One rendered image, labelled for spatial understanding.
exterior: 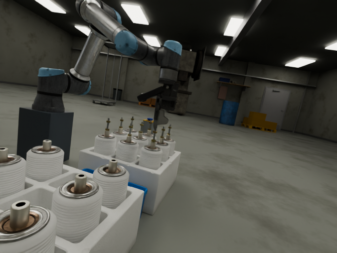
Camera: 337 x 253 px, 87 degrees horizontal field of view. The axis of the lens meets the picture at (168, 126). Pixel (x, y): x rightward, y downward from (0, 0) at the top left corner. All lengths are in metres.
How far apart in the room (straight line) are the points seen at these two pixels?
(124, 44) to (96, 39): 0.43
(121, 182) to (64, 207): 0.15
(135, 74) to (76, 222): 10.70
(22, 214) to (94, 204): 0.12
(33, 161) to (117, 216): 0.30
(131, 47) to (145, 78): 10.11
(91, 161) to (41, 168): 0.27
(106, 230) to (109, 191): 0.10
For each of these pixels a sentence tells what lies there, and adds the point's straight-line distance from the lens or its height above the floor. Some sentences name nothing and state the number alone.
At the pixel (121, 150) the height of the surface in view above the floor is 0.22.
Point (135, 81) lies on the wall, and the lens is 10.93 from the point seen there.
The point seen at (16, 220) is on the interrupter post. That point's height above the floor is 0.26.
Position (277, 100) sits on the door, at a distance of 11.25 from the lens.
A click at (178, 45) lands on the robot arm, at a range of 0.75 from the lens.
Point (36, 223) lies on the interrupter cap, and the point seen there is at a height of 0.25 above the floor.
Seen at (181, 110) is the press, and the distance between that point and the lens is 7.22.
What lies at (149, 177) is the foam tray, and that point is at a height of 0.15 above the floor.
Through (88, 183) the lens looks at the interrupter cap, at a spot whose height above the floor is 0.25.
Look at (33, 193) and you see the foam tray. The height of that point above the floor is 0.17.
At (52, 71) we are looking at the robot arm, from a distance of 1.13.
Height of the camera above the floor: 0.47
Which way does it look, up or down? 8 degrees down
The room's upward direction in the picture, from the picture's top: 10 degrees clockwise
